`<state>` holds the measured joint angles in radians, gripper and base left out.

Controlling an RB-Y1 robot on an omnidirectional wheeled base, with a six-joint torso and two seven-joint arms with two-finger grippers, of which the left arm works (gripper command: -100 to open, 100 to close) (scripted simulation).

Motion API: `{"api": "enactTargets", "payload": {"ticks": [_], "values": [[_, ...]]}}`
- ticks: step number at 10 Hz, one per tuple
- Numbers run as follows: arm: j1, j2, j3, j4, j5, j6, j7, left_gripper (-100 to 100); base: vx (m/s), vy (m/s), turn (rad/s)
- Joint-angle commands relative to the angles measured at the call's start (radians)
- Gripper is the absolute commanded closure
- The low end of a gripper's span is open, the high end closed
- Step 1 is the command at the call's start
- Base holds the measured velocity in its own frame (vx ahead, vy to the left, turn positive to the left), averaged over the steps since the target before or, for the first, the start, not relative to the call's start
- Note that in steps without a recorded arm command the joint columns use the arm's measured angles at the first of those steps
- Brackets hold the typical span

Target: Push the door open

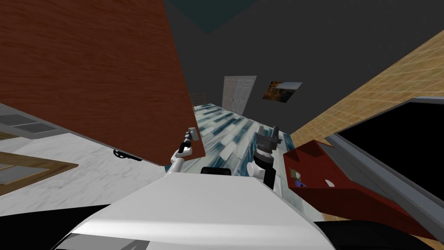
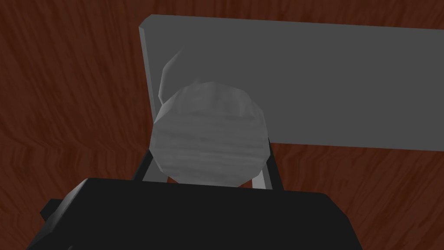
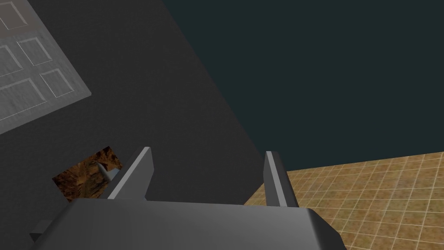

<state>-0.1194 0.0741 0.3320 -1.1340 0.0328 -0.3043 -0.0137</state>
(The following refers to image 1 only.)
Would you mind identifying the dark wall picture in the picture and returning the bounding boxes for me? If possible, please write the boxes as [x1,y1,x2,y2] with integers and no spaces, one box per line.
[262,81,303,104]

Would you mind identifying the red open shelf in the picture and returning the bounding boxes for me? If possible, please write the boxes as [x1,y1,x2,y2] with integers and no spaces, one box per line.
[282,139,438,241]

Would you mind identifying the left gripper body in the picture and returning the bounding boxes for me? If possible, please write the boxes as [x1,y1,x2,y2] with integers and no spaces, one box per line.
[185,127,200,143]

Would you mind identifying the black window with grey frame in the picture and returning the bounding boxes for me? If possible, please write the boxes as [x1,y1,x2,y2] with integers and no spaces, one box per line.
[324,97,444,244]

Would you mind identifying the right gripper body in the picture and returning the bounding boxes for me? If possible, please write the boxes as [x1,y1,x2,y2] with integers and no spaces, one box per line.
[255,133,283,151]

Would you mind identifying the white panelled double door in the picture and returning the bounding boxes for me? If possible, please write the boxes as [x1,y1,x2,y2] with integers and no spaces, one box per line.
[222,75,258,115]

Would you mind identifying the black door handle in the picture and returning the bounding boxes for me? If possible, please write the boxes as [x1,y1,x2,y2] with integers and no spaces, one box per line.
[112,149,143,162]

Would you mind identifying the grey panelled cabinet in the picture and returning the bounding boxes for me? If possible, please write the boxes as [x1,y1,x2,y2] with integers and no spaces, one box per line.
[0,102,72,141]

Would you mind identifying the brown wooden door leaf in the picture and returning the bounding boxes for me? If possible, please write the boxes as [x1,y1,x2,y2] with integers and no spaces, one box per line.
[0,0,206,167]

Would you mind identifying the wooden framed grey panel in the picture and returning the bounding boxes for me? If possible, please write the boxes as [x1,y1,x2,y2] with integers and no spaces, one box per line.
[0,151,79,197]

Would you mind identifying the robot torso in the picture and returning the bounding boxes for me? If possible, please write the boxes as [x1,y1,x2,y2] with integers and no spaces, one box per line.
[52,166,337,250]

